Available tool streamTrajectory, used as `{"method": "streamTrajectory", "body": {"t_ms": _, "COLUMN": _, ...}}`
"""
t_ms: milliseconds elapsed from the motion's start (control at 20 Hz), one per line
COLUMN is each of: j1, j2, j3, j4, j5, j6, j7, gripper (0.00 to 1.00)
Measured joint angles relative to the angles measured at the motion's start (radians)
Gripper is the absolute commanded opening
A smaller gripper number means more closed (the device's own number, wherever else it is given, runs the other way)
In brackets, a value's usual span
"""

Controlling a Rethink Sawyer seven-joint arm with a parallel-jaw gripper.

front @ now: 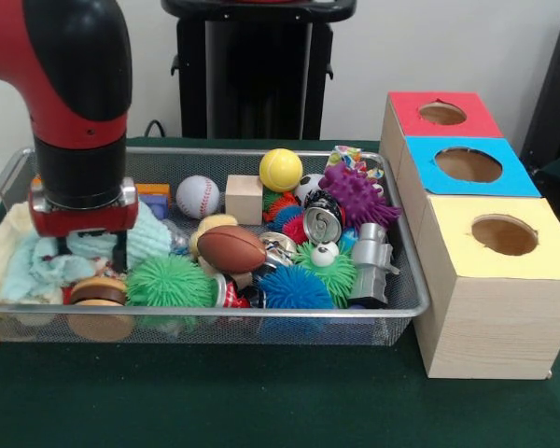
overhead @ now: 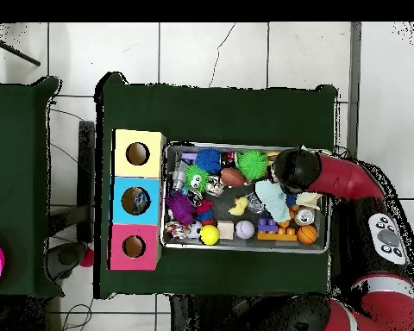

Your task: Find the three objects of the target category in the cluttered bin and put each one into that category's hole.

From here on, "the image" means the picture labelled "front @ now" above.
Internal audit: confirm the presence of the plain wooden block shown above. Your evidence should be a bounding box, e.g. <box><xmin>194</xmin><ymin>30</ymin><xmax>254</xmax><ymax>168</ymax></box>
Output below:
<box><xmin>224</xmin><ymin>175</ymin><xmax>265</xmax><ymax>225</ymax></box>

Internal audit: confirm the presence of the white baseball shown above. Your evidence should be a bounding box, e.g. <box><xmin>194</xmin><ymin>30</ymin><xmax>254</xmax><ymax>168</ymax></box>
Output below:
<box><xmin>175</xmin><ymin>175</ymin><xmax>221</xmax><ymax>219</ymax></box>

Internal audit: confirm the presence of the silver toy robot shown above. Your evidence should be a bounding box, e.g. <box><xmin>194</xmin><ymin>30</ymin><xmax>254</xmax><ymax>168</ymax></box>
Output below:
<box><xmin>352</xmin><ymin>222</ymin><xmax>401</xmax><ymax>309</ymax></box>

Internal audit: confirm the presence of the green spiky toy with eyes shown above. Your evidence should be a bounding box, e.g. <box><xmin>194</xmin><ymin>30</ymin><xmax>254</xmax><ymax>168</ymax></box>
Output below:
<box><xmin>296</xmin><ymin>241</ymin><xmax>359</xmax><ymax>309</ymax></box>
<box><xmin>125</xmin><ymin>255</ymin><xmax>216</xmax><ymax>308</ymax></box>

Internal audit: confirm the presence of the silver mesh bin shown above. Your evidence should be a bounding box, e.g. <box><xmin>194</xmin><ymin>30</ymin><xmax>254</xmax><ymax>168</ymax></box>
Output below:
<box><xmin>0</xmin><ymin>144</ymin><xmax>431</xmax><ymax>347</ymax></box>

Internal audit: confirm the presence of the tan wooden wheel toy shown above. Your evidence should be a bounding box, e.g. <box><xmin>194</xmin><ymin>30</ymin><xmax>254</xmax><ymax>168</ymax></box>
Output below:
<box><xmin>67</xmin><ymin>275</ymin><xmax>136</xmax><ymax>342</ymax></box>

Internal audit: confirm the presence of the brown toy football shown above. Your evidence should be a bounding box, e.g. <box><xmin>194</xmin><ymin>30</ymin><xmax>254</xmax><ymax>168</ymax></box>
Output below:
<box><xmin>196</xmin><ymin>226</ymin><xmax>268</xmax><ymax>275</ymax></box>

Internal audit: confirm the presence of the purple spiky ball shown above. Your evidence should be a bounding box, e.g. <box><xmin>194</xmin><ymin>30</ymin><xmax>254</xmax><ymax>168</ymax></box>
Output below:
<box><xmin>319</xmin><ymin>161</ymin><xmax>402</xmax><ymax>230</ymax></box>

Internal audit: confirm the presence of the blue spiky ball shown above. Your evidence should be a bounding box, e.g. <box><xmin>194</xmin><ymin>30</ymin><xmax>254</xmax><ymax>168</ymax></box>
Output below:
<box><xmin>257</xmin><ymin>264</ymin><xmax>337</xmax><ymax>310</ymax></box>

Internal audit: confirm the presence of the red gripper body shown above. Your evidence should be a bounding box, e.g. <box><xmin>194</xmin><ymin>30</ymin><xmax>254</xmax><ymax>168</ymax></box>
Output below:
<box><xmin>29</xmin><ymin>203</ymin><xmax>140</xmax><ymax>238</ymax></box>

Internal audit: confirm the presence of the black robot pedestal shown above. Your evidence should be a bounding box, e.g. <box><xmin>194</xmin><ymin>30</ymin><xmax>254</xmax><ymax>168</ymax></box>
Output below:
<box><xmin>161</xmin><ymin>0</ymin><xmax>358</xmax><ymax>140</ymax></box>

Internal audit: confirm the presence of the yellow ball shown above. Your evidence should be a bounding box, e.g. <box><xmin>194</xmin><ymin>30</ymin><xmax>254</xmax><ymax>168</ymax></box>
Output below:
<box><xmin>259</xmin><ymin>148</ymin><xmax>304</xmax><ymax>193</ymax></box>

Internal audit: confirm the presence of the wooden three-hole box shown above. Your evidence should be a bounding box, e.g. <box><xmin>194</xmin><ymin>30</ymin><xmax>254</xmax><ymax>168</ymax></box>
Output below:
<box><xmin>379</xmin><ymin>91</ymin><xmax>560</xmax><ymax>380</ymax></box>

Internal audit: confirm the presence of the cream knitted cloth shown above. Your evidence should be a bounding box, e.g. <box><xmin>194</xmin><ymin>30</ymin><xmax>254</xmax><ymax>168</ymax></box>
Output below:
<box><xmin>0</xmin><ymin>201</ymin><xmax>64</xmax><ymax>304</ymax></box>

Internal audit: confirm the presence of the mint green knitted cloth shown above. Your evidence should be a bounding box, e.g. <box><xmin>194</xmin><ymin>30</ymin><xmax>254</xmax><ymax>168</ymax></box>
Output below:
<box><xmin>2</xmin><ymin>200</ymin><xmax>173</xmax><ymax>300</ymax></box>

